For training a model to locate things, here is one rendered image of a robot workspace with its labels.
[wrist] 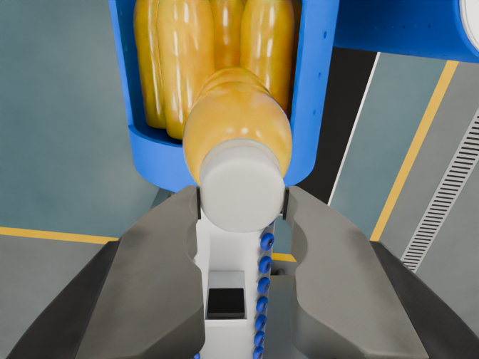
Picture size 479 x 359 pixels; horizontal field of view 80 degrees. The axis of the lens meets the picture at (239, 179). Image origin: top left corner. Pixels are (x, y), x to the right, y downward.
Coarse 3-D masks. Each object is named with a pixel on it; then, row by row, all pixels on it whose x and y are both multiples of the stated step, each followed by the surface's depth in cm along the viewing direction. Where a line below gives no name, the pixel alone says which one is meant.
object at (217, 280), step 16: (224, 272) 80; (240, 272) 80; (208, 288) 75; (224, 288) 73; (240, 288) 73; (208, 304) 69; (224, 304) 69; (240, 304) 69; (208, 320) 67; (224, 320) 67; (240, 320) 67
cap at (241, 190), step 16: (224, 160) 12; (240, 160) 12; (256, 160) 12; (208, 176) 12; (224, 176) 12; (240, 176) 12; (256, 176) 12; (272, 176) 12; (208, 192) 12; (224, 192) 13; (240, 192) 13; (256, 192) 13; (272, 192) 13; (208, 208) 13; (224, 208) 13; (240, 208) 13; (256, 208) 13; (272, 208) 13; (224, 224) 13; (240, 224) 13; (256, 224) 13
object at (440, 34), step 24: (360, 0) 75; (384, 0) 63; (408, 0) 55; (432, 0) 49; (456, 0) 44; (336, 24) 95; (360, 24) 79; (384, 24) 67; (408, 24) 58; (432, 24) 51; (456, 24) 46; (360, 48) 97; (384, 48) 78; (408, 48) 66; (432, 48) 57; (456, 48) 50
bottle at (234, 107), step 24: (216, 72) 28; (240, 72) 25; (216, 96) 17; (240, 96) 16; (264, 96) 17; (192, 120) 17; (216, 120) 15; (240, 120) 15; (264, 120) 15; (288, 120) 18; (192, 144) 16; (216, 144) 15; (240, 144) 14; (264, 144) 15; (288, 144) 16; (192, 168) 16; (288, 168) 17
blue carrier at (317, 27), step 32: (128, 0) 39; (320, 0) 29; (128, 32) 40; (320, 32) 31; (128, 64) 40; (320, 64) 33; (128, 96) 38; (320, 96) 36; (128, 128) 39; (160, 160) 34
